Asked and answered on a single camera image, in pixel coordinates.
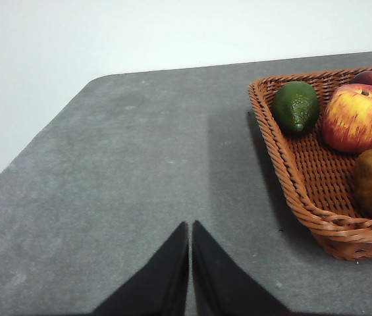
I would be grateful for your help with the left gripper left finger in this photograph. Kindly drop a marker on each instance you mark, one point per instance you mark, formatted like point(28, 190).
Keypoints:
point(159, 283)

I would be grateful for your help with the green avocado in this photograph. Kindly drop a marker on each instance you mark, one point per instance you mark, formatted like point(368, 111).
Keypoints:
point(296, 105)

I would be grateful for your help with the brown wicker basket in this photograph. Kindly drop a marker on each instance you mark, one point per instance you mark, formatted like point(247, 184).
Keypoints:
point(324, 184)

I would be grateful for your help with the red yellow apple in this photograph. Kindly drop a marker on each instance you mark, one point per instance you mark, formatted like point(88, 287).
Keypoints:
point(357, 118)

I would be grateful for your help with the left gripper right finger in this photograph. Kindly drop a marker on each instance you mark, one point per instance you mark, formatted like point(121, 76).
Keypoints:
point(222, 286)

